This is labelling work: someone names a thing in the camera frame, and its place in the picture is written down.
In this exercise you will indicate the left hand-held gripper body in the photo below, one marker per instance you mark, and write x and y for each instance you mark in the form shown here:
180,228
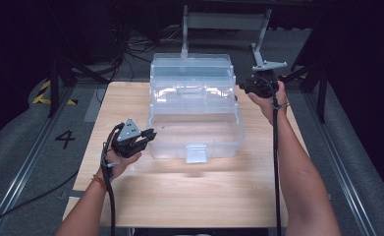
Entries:
127,141

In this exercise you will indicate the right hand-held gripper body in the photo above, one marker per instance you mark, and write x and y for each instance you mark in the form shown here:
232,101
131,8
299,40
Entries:
263,85

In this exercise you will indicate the clear plastic storage box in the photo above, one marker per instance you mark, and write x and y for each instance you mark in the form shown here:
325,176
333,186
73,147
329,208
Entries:
196,131

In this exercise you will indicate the person's right hand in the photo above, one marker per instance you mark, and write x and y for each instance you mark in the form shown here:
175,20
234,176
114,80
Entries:
271,106

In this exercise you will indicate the person's left hand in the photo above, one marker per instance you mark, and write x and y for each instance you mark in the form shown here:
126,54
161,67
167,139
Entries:
119,164

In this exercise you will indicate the black tripod stand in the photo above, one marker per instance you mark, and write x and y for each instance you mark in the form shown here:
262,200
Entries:
320,85
53,85

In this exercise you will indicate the yellow black floor tape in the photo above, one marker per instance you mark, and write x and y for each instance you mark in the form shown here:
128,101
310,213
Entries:
40,98

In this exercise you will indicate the white metal desk frame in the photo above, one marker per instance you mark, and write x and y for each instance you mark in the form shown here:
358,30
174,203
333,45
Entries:
225,21

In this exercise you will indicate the metal floor rail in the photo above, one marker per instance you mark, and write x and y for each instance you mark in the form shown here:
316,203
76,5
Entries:
22,170
338,170

